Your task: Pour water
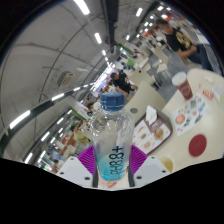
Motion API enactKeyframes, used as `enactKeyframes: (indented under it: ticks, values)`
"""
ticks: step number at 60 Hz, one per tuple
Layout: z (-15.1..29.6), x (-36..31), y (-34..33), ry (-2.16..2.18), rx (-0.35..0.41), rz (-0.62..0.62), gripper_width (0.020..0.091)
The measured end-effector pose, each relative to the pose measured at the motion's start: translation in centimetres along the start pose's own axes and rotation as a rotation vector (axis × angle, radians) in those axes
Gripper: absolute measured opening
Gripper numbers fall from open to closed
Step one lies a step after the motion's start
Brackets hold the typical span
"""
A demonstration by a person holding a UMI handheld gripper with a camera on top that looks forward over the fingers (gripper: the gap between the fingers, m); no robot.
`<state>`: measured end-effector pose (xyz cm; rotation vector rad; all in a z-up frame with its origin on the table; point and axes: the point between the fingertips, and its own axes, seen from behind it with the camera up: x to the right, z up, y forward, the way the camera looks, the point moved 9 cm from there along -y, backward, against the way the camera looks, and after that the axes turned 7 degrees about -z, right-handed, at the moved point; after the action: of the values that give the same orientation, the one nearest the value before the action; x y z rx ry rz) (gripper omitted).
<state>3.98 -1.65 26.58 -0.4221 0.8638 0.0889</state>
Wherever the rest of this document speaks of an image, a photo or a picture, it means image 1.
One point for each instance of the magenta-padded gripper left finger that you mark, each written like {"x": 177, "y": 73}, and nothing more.
{"x": 73, "y": 171}

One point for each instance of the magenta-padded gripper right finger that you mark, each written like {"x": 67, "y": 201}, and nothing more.
{"x": 150, "y": 171}

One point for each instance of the clear blue-capped water bottle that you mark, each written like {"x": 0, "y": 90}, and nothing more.
{"x": 111, "y": 133}

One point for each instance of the brown food tray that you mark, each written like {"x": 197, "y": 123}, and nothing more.
{"x": 146, "y": 141}

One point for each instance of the person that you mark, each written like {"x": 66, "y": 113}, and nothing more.
{"x": 180, "y": 40}
{"x": 122, "y": 81}
{"x": 81, "y": 135}

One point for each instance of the flat round red coaster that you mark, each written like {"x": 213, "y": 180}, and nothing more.
{"x": 197, "y": 145}

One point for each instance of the white crumpled napkin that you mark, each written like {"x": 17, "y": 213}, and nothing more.
{"x": 151, "y": 115}

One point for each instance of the beige chair with round hole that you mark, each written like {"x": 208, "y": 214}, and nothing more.
{"x": 146, "y": 96}

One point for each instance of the red paper cup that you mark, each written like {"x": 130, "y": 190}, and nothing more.
{"x": 184, "y": 88}

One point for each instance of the ceiling air conditioner unit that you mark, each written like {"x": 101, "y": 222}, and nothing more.
{"x": 65, "y": 79}

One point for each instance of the beige dining chairs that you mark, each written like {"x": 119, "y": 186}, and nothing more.
{"x": 140, "y": 77}

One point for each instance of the red sauce packet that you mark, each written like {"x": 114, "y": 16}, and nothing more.
{"x": 208, "y": 94}

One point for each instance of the ceiling strip lights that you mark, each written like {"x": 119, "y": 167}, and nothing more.
{"x": 81, "y": 6}

